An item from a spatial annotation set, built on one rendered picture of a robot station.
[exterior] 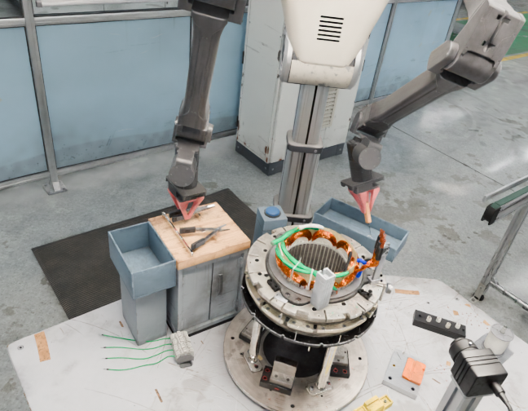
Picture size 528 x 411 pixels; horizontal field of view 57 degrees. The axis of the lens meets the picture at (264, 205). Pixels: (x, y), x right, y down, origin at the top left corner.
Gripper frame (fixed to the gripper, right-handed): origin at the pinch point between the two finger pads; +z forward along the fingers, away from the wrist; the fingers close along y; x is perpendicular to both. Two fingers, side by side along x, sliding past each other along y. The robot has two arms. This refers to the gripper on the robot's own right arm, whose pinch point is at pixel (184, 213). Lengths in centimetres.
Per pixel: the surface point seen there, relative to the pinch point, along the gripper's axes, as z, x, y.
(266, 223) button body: 6.6, 22.9, 5.6
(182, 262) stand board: 3.1, -7.1, 13.6
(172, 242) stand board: 2.9, -6.4, 6.2
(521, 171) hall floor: 107, 352, -68
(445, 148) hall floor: 107, 320, -124
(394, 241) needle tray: 6, 51, 28
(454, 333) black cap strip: 29, 63, 50
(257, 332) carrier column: 16.5, 4.7, 30.7
